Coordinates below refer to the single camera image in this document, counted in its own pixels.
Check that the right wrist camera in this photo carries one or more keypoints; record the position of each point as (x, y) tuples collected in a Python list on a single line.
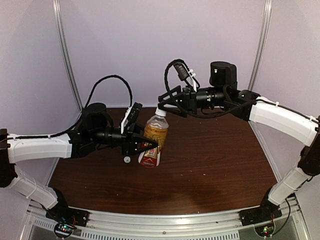
[(186, 75)]

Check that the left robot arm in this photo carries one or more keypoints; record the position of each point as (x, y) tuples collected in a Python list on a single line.
[(94, 128)]

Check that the brown tea bottle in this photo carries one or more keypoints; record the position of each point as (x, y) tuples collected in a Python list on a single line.
[(156, 129)]

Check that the white tea bottle cap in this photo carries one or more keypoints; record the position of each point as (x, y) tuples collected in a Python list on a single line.
[(160, 112)]

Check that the right circuit board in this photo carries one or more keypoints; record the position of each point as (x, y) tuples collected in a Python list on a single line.
[(264, 230)]

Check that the left aluminium frame post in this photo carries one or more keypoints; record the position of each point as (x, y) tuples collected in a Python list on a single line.
[(65, 53)]

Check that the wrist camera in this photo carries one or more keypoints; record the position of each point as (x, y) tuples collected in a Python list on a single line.
[(130, 116), (186, 75)]

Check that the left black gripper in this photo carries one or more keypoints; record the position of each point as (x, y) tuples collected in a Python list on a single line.
[(129, 141)]

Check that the right aluminium frame post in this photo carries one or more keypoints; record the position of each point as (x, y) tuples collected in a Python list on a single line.
[(264, 32)]

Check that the aluminium frame post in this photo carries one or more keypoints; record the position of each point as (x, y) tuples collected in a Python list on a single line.
[(264, 32), (65, 53)]

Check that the circuit board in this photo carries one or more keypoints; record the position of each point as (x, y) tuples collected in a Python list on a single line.
[(62, 230), (264, 230)]

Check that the white water bottle cap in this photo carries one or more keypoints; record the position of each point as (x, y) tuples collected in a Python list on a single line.
[(127, 159)]

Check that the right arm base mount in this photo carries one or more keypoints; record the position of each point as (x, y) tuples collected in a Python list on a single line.
[(265, 212)]

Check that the left circuit board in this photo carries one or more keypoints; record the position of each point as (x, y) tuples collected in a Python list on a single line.
[(62, 230)]

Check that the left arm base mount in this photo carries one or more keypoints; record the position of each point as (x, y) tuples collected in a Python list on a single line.
[(62, 213)]

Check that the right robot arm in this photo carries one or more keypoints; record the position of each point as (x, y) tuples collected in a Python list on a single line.
[(222, 97)]

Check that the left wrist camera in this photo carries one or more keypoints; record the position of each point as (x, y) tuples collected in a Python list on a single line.
[(130, 116)]

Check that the front aluminium rail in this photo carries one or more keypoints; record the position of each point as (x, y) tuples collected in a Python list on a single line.
[(223, 225)]

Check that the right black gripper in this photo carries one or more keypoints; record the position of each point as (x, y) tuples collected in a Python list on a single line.
[(190, 102)]

